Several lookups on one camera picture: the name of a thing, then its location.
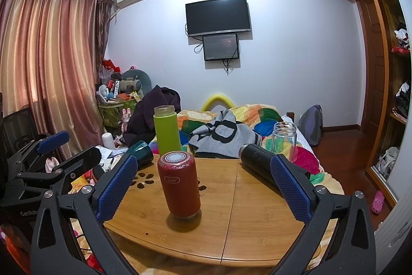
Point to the green woven basket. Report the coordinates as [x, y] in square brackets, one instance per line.
[111, 115]

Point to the black mesh chair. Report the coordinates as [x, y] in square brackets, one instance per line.
[16, 126]

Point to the black thermos bottle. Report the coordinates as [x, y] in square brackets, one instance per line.
[256, 160]

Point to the small white bottle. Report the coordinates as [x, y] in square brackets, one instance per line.
[108, 141]

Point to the grey white bag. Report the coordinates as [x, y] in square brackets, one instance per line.
[388, 159]

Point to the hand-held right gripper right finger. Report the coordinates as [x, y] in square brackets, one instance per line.
[289, 189]

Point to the dark green cup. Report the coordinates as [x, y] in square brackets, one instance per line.
[141, 151]

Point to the black wall television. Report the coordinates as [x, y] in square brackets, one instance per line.
[219, 17]

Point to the pink curtain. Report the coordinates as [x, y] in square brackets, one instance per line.
[45, 62]

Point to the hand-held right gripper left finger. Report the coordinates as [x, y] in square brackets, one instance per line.
[116, 188]

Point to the clear glass jar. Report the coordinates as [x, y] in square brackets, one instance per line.
[285, 139]

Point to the grey plush toy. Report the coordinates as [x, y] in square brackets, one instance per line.
[138, 78]

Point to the wooden wardrobe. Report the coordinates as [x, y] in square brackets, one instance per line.
[383, 75]

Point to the pink clog shoe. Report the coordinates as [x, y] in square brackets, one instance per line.
[377, 201]

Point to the red bag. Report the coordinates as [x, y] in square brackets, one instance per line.
[109, 65]

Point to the pink rabbit toy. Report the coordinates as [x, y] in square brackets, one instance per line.
[125, 118]

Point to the dark purple jacket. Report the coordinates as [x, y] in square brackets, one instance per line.
[151, 107]

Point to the green bottle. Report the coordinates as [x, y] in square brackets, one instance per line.
[166, 133]

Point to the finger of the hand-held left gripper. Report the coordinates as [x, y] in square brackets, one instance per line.
[80, 161]
[53, 139]

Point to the red thermos bottle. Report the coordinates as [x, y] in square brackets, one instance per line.
[178, 184]

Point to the grey backpack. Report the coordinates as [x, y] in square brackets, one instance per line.
[312, 123]

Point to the grey black patterned cloth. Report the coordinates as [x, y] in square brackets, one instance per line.
[222, 130]

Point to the wooden door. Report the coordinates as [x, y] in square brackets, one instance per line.
[370, 62]

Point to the small black wall monitor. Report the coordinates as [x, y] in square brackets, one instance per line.
[221, 47]

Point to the colourful patchwork blanket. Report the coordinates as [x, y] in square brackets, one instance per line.
[264, 126]

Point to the yellow curved pillow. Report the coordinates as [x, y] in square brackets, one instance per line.
[217, 98]

